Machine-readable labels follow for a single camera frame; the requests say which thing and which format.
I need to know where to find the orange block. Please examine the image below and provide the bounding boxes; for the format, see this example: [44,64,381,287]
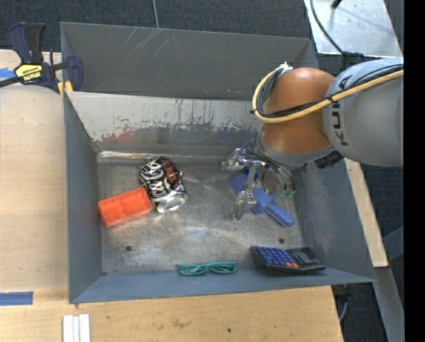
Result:
[97,187,153,229]

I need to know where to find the crushed black and white can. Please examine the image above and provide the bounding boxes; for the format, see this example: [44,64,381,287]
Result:
[138,155,189,214]

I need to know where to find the blue plastic tool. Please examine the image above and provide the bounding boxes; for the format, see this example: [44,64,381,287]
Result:
[230,171,295,228]

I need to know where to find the grey metal bin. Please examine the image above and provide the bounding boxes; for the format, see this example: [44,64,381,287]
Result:
[59,21,378,304]

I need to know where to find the green sunglasses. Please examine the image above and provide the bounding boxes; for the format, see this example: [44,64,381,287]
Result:
[176,260,238,276]

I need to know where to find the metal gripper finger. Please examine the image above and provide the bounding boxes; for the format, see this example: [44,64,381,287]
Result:
[220,147,271,172]
[232,166,260,222]

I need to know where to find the black calculator with blue keys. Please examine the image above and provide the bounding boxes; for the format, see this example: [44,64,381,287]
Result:
[250,245,327,274]

